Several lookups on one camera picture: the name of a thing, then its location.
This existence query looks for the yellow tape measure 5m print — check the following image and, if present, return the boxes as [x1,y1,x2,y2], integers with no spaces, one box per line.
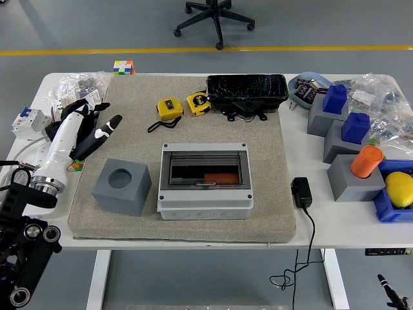
[186,91,212,116]

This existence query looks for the black glove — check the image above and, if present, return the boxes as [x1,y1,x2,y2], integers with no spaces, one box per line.
[45,99,97,152]

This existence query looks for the light blue dish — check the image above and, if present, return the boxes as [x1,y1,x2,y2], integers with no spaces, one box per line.
[287,71,335,109]

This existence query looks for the smoky transparent box lid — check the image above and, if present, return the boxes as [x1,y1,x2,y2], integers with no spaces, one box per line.
[162,150,250,191]

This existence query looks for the orange cylinder battery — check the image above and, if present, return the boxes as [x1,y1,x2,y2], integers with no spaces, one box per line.
[203,173,241,185]
[350,145,385,179]

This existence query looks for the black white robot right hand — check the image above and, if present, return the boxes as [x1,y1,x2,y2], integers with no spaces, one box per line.
[377,274,410,310]

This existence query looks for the black office chair base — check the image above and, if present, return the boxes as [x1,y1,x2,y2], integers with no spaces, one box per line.
[173,0,256,51]

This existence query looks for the clear bag of small parts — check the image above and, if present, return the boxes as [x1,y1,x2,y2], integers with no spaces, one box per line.
[43,71,112,122]

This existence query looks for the white blue circuit breaker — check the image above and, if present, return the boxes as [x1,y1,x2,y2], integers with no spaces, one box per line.
[11,107,52,141]

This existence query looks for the clear bags of components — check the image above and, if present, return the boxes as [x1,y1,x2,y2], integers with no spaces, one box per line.
[334,72,413,152]

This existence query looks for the blue plastic bin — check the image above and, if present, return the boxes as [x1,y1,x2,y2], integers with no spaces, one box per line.
[372,158,413,223]

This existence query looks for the black plastic tray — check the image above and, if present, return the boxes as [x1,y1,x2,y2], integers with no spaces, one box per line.
[206,74,290,122]

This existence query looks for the blue plastic block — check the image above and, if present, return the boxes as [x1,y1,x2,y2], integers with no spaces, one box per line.
[341,112,371,145]
[322,84,349,116]

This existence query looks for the yellow tape measure with strap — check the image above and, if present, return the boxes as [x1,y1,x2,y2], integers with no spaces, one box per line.
[147,98,185,133]

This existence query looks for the multicolour cube puzzle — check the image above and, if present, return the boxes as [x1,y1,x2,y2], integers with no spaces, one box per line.
[66,157,86,172]

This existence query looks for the black table control panel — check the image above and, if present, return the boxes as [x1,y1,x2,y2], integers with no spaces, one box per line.
[365,247,413,256]

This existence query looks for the grey block with round hole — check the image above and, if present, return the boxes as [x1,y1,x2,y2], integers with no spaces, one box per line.
[92,157,152,217]

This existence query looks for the grey block holder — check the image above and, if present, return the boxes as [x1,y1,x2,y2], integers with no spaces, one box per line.
[323,119,371,165]
[307,93,350,137]
[327,154,387,203]

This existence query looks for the black adapter cord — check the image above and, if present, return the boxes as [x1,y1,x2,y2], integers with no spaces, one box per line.
[269,206,325,310]

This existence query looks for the black power adapter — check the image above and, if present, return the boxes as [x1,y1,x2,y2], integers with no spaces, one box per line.
[290,176,313,209]

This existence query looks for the yellow lemon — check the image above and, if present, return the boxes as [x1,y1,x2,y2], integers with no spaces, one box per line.
[385,171,413,209]

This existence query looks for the cube puzzle with white cross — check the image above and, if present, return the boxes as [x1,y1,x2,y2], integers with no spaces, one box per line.
[112,60,136,76]

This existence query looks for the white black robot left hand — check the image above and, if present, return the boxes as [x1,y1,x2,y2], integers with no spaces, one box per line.
[31,101,124,182]

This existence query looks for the white power strip cable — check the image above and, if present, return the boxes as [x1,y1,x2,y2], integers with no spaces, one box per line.
[0,135,49,191]

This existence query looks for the grey electrical enclosure box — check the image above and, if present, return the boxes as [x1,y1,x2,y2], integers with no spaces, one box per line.
[157,143,254,221]

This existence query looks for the white power strip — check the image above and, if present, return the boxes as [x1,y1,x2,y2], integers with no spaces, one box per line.
[19,143,70,217]

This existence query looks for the grey-brown mat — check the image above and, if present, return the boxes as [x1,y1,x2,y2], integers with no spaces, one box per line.
[67,74,297,243]

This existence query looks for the white table leg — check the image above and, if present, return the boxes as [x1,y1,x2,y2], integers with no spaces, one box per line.
[321,248,351,310]
[85,249,112,310]

